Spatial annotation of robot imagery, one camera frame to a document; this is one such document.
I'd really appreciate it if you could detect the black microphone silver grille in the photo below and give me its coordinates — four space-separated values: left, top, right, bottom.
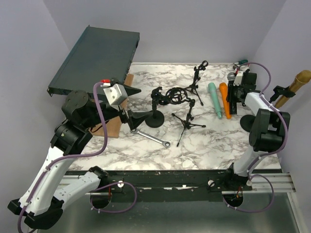
226 72 237 115

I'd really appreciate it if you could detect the orange toy microphone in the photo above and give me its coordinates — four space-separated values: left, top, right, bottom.
219 83 231 119

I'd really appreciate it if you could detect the black round-base shock-mount stand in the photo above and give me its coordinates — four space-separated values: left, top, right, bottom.
145 86 165 128

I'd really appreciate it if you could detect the mint green toy microphone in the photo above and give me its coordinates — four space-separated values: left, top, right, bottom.
208 83 223 119

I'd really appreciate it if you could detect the black tripod clip stand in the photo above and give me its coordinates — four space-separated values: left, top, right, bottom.
185 60 208 106

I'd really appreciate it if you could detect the black tripod shock-mount stand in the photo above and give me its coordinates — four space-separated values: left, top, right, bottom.
165 87 207 148

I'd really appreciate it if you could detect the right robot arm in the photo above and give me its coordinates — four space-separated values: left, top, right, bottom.
223 71 291 188

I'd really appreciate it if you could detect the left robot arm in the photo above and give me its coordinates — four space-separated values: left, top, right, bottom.
8 80 152 232

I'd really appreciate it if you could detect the black round-base clip stand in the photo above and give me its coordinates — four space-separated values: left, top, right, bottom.
240 85 295 132

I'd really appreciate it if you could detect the gold microphone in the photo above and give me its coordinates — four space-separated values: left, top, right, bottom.
275 70 311 109

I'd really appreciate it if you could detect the wooden board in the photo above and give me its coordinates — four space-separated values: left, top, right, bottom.
89 74 134 138

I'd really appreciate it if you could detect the silver ratchet wrench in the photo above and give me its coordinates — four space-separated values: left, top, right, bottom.
131 129 171 148

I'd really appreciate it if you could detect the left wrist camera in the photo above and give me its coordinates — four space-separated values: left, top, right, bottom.
101 80 128 110

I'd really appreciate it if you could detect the green-handled screwdriver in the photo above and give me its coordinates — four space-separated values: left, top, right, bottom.
238 59 249 65

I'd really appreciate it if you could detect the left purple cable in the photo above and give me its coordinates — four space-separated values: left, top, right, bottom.
18 82 138 233

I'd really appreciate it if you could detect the purple cable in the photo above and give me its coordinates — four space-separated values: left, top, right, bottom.
18 82 138 233
222 62 290 213

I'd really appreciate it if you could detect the dark rack-mount equipment case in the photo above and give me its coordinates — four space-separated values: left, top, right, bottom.
47 26 140 96

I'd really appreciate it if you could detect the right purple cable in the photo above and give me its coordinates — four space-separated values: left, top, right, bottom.
222 62 290 213

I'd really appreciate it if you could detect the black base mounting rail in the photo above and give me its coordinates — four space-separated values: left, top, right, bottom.
90 166 252 202

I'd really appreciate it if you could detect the aluminium frame rail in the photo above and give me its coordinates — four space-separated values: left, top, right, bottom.
26 172 296 233

